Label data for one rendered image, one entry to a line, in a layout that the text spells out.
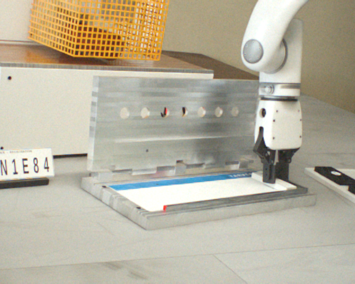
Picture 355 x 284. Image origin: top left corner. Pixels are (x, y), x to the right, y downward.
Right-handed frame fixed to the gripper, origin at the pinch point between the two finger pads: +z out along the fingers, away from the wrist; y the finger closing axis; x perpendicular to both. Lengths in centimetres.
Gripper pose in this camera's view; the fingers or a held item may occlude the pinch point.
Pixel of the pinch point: (275, 172)
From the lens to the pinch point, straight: 147.8
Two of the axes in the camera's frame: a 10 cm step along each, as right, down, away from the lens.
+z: -0.3, 9.9, 1.0
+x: -6.5, -0.9, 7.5
